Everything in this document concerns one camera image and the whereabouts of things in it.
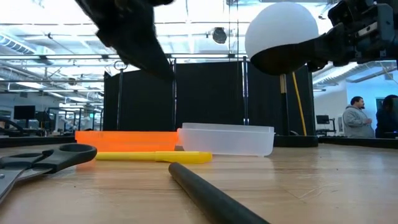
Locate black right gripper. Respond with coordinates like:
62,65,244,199
306,0,398,73

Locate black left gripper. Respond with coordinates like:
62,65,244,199
73,0,175,79

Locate orange plastic box lid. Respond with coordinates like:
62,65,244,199
75,130,180,153

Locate yellow highlighter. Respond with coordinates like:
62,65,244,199
94,151,213,165

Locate clear plastic supply box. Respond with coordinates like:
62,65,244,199
177,122,276,157

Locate black-handled scissors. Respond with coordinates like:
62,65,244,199
0,142,98,205

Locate matte black pen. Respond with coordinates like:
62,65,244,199
168,161,271,224

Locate small dark monitor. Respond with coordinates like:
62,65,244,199
316,114,331,126

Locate person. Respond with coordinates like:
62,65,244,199
375,94,398,139
342,96,376,139

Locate black ceiling spotlight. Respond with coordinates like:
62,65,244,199
212,27,228,45

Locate black curtain partition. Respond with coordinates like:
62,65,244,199
103,60,315,135

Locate dark computer monitor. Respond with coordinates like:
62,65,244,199
13,105,36,121

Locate black ring-topped stand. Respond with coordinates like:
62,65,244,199
113,60,129,131

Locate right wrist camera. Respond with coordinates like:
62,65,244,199
327,0,368,26

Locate yellow cable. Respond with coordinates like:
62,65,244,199
291,72,308,137

